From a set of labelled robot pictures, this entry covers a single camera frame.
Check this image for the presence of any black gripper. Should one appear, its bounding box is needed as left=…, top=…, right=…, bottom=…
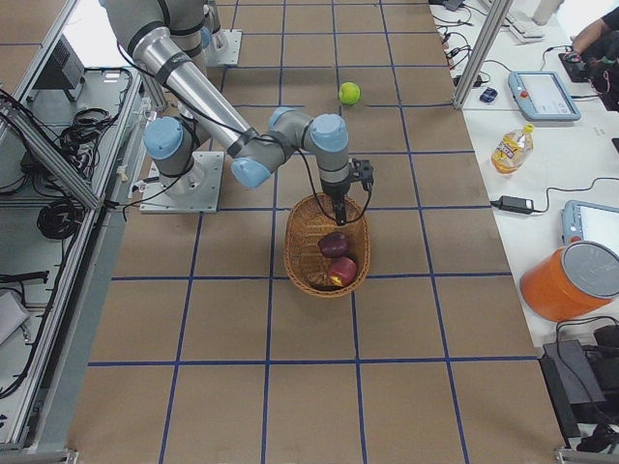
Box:
left=321, top=176, right=351, bottom=226

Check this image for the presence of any dark red apple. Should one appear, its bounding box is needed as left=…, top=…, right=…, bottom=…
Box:
left=318, top=231, right=349, bottom=258

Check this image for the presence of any red yellow apple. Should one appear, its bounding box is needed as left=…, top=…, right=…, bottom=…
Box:
left=327, top=256, right=357, bottom=288

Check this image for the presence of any green apple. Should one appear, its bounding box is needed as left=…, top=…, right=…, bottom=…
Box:
left=339, top=81, right=361, bottom=105

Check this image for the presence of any wicker basket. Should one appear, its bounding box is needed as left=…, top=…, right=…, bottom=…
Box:
left=284, top=193, right=370, bottom=298

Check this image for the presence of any black power adapter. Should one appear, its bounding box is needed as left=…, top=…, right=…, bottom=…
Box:
left=490, top=195, right=535, bottom=215

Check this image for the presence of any orange drink bottle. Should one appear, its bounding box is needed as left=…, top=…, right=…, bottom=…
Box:
left=490, top=124, right=535, bottom=175

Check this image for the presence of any dark blue checkered pouch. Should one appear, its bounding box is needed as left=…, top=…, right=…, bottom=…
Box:
left=479, top=87, right=498, bottom=103

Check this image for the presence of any left teach pendant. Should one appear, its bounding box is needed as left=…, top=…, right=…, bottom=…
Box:
left=508, top=72, right=581, bottom=122

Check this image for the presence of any teach pendant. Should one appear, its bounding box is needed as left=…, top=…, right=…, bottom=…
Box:
left=561, top=200, right=619, bottom=254
left=508, top=72, right=581, bottom=122

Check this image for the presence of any right teach pendant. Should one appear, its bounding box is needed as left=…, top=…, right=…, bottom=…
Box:
left=561, top=200, right=619, bottom=254

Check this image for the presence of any orange round container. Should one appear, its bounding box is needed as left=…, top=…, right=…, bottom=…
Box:
left=519, top=241, right=618, bottom=322

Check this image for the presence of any person at desk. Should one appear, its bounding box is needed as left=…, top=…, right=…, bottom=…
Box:
left=572, top=8, right=619, bottom=55

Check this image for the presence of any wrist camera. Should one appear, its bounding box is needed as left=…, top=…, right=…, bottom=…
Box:
left=350, top=158, right=374, bottom=192

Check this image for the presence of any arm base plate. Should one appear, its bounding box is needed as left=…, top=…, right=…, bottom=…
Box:
left=139, top=151, right=224, bottom=214
left=206, top=29, right=243, bottom=68

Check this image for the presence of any aluminium frame post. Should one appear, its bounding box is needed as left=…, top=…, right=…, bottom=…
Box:
left=453, top=0, right=513, bottom=110

